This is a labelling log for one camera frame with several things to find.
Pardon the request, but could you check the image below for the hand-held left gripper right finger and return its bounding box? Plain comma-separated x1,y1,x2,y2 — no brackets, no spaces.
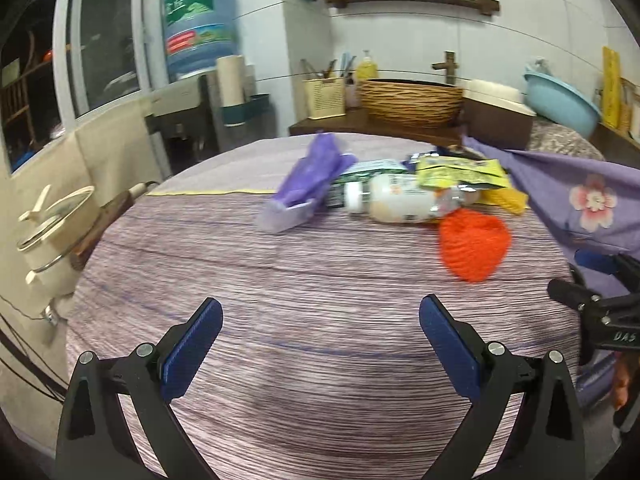
419,294,586,480

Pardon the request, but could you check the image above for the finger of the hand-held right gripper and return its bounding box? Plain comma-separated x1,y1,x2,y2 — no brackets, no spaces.
574,249,640,286
547,279,608,317

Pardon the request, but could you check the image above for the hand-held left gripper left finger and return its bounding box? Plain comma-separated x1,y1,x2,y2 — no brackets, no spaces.
56,297,236,480

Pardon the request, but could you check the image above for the orange foam net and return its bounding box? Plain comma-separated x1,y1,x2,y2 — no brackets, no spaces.
439,208,513,282

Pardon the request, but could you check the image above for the yellow foam net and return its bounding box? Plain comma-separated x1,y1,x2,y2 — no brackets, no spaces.
480,187,531,217

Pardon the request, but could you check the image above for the yellow-green snack packet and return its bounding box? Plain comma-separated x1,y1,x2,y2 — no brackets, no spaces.
415,154,510,192

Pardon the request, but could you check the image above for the green packet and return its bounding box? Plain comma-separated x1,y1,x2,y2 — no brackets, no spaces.
327,159,416,209

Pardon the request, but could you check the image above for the purple plastic pouch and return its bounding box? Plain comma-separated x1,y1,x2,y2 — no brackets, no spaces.
256,132,359,235

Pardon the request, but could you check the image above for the purple floral cloth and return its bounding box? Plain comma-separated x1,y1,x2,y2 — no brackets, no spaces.
462,135,640,311

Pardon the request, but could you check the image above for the blue plastic basin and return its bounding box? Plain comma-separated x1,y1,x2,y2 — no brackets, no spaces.
524,71,603,138

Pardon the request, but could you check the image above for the brown box white lid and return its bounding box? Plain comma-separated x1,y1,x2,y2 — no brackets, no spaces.
462,79,537,151

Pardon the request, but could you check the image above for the tall yellow package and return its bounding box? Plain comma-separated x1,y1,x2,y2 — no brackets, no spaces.
601,46,622,128

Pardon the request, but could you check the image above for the pot lid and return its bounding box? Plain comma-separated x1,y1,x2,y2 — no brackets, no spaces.
16,185,96,252

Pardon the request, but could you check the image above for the beige cloth cover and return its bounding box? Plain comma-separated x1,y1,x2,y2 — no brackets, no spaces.
0,95,167,411

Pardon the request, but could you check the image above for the green roll holder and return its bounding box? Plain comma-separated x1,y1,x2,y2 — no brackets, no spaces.
220,92,277,128

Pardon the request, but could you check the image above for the water dispenser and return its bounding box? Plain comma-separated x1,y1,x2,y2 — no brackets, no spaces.
145,72,221,181

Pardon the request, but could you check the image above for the woven basket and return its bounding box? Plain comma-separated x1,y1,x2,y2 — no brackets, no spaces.
359,78,465,128

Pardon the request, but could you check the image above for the dark wooden counter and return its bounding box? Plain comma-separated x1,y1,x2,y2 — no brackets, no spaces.
289,107,466,149

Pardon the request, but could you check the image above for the wooden faucet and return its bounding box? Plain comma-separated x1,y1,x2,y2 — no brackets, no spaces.
432,51,457,83

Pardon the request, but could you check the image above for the paper towel roll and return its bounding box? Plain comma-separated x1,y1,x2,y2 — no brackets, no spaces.
216,55,247,111

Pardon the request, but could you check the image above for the cream utensil holder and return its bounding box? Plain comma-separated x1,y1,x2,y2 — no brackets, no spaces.
302,76,347,121

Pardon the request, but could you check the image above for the yellow soap bottle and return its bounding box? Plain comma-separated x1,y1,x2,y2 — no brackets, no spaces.
356,50,379,81

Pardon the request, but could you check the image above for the window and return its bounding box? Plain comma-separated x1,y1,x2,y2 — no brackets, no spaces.
0,0,162,176

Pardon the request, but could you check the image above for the blue water jug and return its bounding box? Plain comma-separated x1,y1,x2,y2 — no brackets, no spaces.
161,0,240,81

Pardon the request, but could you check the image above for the black cable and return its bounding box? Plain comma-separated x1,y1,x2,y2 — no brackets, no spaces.
0,330,67,403

